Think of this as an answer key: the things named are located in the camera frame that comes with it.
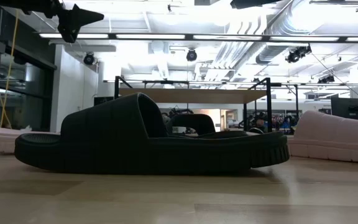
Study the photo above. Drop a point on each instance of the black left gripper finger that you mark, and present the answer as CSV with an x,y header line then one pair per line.
x,y
69,33
87,16

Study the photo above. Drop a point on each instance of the black rubber slide sandal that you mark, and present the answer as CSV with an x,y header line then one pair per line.
x,y
120,146
191,123

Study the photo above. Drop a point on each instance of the black round ceiling spotlight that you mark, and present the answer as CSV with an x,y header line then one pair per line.
x,y
191,55
89,58

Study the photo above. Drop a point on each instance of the long linear light bar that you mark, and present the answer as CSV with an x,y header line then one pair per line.
x,y
151,36

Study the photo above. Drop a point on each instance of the black ceiling spotlight cluster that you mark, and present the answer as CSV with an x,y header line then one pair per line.
x,y
297,54
326,79

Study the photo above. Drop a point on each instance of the black monitor on desk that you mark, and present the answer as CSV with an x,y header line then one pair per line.
x,y
102,100

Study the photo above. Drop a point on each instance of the black ceiling track fixture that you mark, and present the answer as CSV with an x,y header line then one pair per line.
x,y
337,2

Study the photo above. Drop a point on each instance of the white plastic bag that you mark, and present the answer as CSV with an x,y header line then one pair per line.
x,y
26,127

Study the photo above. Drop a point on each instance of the large black monitor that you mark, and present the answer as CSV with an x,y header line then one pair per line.
x,y
348,107

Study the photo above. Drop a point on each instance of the silver ventilation duct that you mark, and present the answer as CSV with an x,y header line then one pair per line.
x,y
272,53

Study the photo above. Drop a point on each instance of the black metal frame post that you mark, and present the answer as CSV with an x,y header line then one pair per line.
x,y
297,96

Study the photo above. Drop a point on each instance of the wooden shelf with black frame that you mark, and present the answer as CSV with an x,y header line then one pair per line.
x,y
197,96

